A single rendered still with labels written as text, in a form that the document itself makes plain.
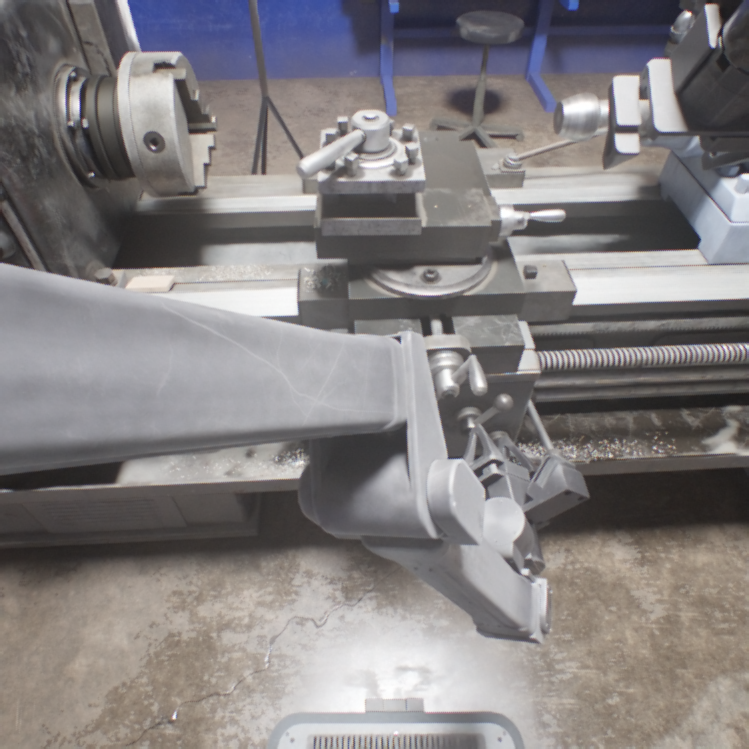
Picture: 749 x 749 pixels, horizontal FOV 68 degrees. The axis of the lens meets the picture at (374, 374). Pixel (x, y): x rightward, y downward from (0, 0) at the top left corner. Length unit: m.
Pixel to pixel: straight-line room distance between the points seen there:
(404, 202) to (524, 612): 0.66
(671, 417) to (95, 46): 1.56
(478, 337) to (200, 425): 0.85
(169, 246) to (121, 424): 1.39
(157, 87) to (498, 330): 0.72
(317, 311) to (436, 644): 0.97
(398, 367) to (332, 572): 1.41
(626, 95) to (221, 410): 0.45
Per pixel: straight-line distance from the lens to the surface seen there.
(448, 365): 0.94
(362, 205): 0.98
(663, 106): 0.54
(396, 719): 1.36
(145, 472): 1.49
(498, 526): 0.66
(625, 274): 1.32
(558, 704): 1.68
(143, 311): 0.19
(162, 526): 1.82
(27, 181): 1.06
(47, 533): 1.96
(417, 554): 0.40
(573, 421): 1.56
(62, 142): 1.18
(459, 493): 0.35
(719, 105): 0.53
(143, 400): 0.18
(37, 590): 1.94
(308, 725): 1.35
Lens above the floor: 1.59
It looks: 49 degrees down
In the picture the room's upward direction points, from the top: straight up
